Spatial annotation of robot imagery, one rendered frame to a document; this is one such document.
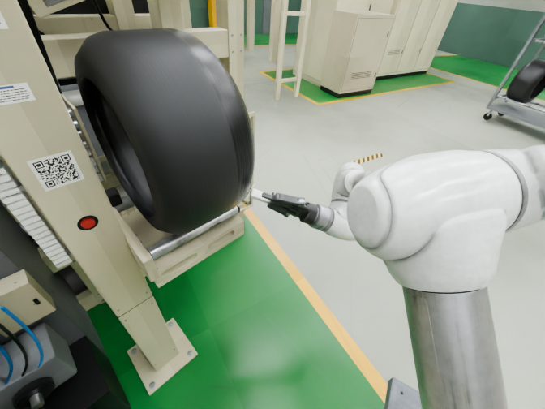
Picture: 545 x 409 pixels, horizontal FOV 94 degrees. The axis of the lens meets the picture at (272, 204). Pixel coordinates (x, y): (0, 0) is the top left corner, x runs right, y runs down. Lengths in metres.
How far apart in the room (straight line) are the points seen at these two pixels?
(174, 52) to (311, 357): 1.53
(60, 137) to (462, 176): 0.70
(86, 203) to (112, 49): 0.35
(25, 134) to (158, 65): 0.28
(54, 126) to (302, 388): 1.48
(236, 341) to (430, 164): 1.47
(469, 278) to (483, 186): 0.11
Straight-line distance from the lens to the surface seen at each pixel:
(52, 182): 0.73
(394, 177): 0.34
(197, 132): 0.60
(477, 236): 0.38
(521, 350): 2.32
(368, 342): 1.80
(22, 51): 0.65
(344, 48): 5.10
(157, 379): 1.66
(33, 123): 0.68
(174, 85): 0.62
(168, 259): 0.90
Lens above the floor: 1.56
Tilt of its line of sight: 41 degrees down
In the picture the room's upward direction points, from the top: 6 degrees clockwise
